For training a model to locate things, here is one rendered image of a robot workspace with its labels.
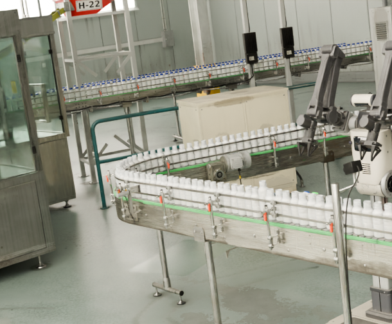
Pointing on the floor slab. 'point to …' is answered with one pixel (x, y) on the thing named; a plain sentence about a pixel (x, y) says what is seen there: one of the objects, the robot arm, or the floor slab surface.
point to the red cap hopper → (87, 11)
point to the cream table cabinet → (239, 123)
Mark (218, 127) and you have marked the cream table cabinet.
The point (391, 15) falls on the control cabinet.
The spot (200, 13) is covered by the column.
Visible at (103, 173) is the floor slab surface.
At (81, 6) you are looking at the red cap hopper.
